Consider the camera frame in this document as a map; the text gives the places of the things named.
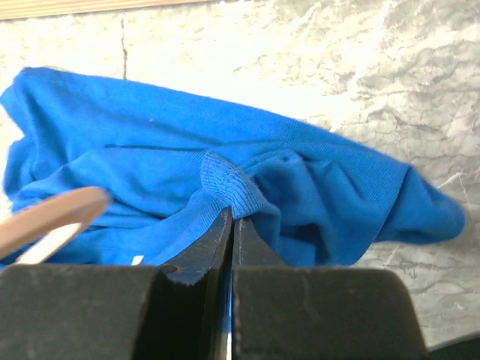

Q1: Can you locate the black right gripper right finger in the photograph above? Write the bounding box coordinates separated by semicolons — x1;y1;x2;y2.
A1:
232;217;286;269

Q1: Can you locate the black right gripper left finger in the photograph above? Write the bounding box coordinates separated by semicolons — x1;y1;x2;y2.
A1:
159;207;233;287

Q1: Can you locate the blue tank top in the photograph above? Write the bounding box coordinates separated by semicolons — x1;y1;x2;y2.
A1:
1;67;464;266

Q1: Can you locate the beige wooden hanger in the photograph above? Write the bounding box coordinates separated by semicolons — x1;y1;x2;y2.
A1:
1;187;111;265

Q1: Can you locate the wooden clothes rack centre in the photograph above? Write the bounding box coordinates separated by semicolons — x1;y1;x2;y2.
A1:
1;0;197;20

